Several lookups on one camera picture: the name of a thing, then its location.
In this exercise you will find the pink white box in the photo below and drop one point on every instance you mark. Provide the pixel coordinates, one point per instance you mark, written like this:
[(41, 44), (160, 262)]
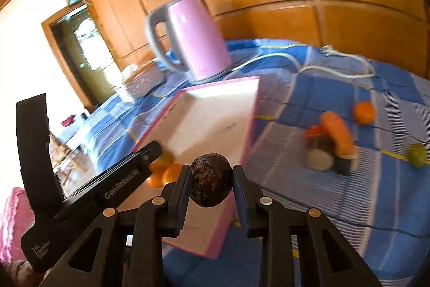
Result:
[(215, 119)]

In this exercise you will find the red tomato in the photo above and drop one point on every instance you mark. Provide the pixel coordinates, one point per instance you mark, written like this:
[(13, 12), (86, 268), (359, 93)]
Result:
[(314, 131)]

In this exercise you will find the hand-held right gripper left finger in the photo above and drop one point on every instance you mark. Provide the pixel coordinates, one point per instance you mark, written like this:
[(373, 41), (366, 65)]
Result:
[(179, 203)]

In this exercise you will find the small red cloth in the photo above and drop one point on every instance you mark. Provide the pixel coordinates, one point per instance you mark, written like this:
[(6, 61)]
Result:
[(69, 120)]

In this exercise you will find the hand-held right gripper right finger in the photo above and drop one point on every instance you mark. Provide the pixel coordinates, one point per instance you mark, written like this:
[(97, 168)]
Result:
[(240, 196)]

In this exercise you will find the silver patterned box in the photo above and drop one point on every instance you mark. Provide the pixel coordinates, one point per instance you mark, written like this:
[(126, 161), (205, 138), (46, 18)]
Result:
[(142, 80)]

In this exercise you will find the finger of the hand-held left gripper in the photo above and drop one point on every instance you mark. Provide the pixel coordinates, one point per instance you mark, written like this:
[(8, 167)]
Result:
[(151, 152)]

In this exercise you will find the yellow green fruit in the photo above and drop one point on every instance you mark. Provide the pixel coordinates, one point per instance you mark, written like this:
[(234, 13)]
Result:
[(166, 159)]

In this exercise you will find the blue plaid bed sheet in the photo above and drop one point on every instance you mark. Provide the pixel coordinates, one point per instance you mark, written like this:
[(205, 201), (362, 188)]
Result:
[(319, 92)]

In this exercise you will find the wooden framed glass door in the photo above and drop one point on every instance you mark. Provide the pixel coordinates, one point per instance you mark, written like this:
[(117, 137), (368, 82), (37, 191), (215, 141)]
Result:
[(87, 45)]

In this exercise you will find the pink electric kettle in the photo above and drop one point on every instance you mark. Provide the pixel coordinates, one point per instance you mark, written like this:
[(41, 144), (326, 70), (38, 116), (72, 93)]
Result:
[(198, 38)]

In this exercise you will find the wicker chair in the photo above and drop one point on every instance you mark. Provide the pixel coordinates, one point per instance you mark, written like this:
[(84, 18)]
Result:
[(63, 149)]

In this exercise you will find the green lime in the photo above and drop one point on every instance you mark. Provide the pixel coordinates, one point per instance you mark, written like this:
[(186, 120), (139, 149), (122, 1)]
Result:
[(417, 155)]

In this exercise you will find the pink cloth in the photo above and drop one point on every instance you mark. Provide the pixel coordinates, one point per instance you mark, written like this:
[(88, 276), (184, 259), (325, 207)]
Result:
[(13, 219)]

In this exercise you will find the orange carrot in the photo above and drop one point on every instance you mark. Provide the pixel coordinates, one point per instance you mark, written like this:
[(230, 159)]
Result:
[(337, 132)]

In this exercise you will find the dark brown avocado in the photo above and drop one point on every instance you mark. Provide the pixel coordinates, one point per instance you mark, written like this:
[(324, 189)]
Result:
[(210, 179)]

